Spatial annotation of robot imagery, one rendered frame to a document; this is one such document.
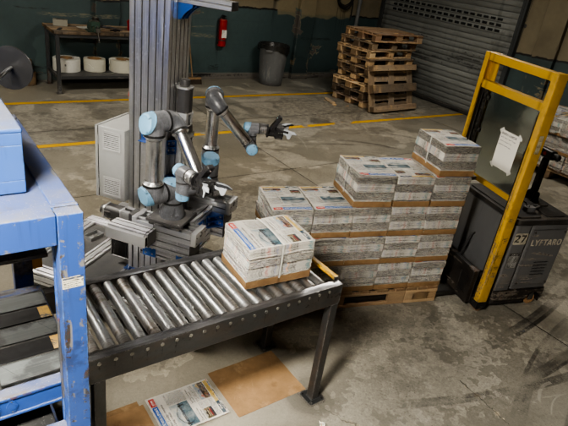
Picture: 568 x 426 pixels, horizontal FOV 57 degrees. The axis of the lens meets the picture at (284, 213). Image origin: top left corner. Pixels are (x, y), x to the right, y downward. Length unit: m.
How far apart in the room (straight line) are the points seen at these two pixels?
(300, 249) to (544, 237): 2.34
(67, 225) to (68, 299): 0.26
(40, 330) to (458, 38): 9.79
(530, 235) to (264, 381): 2.29
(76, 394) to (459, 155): 2.82
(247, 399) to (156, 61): 1.97
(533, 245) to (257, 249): 2.54
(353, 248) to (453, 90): 7.69
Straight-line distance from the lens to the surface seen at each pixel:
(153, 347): 2.31
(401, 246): 3.93
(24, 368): 2.24
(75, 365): 1.94
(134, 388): 3.24
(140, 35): 3.15
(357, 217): 3.63
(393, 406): 3.37
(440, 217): 3.98
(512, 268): 4.45
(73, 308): 1.79
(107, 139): 3.37
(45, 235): 1.63
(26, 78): 2.37
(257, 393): 3.23
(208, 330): 2.40
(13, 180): 1.73
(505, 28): 10.55
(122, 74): 8.96
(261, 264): 2.56
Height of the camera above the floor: 2.29
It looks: 26 degrees down
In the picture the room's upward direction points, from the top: 9 degrees clockwise
